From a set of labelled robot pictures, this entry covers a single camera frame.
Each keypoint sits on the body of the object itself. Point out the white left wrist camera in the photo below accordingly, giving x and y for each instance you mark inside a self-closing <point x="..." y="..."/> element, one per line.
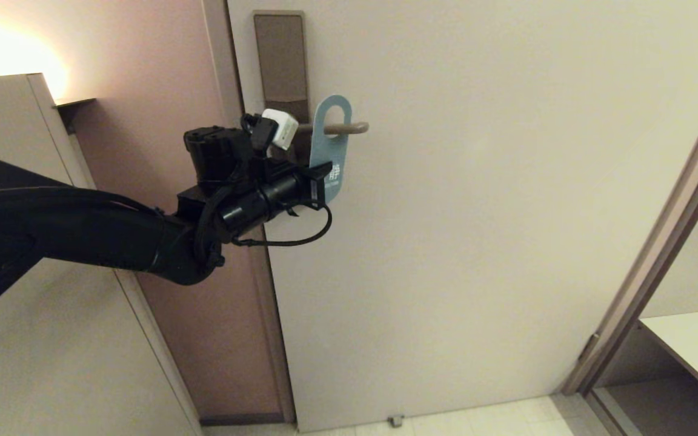
<point x="281" y="127"/>

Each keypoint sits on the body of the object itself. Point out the dark brown wall ledge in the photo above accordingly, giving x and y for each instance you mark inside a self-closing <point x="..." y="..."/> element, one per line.
<point x="71" y="112"/>

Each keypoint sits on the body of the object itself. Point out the small metal floor doorstop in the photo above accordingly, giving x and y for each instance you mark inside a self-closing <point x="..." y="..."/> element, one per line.
<point x="395" y="421"/>

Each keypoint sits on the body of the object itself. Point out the white room door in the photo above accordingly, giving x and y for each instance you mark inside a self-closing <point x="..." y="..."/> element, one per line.
<point x="476" y="242"/>

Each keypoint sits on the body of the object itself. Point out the brown door lock plate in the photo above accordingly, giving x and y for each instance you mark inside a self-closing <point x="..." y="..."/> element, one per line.
<point x="279" y="60"/>

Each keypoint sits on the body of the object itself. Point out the beige cabinet panel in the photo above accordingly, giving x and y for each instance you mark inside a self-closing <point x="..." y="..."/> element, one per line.
<point x="52" y="363"/>

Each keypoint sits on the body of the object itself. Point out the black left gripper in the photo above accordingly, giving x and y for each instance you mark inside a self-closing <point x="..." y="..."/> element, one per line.
<point x="264" y="206"/>

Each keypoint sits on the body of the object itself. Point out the brown skirting board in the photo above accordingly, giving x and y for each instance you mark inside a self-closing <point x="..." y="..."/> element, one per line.
<point x="240" y="419"/>

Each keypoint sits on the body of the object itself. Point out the blue do-not-disturb door hanger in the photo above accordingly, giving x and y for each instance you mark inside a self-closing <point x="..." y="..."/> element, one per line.
<point x="325" y="150"/>

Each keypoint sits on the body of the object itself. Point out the black left camera bracket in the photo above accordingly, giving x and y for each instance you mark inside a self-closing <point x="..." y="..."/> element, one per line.
<point x="261" y="130"/>

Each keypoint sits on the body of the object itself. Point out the small closet frame bracket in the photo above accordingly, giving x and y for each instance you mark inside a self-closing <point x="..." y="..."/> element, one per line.
<point x="589" y="348"/>

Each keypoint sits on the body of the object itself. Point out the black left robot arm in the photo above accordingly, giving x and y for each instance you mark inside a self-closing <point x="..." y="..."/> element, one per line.
<point x="82" y="230"/>

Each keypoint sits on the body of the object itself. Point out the closet base board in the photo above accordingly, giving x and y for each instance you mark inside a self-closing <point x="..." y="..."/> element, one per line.
<point x="658" y="412"/>

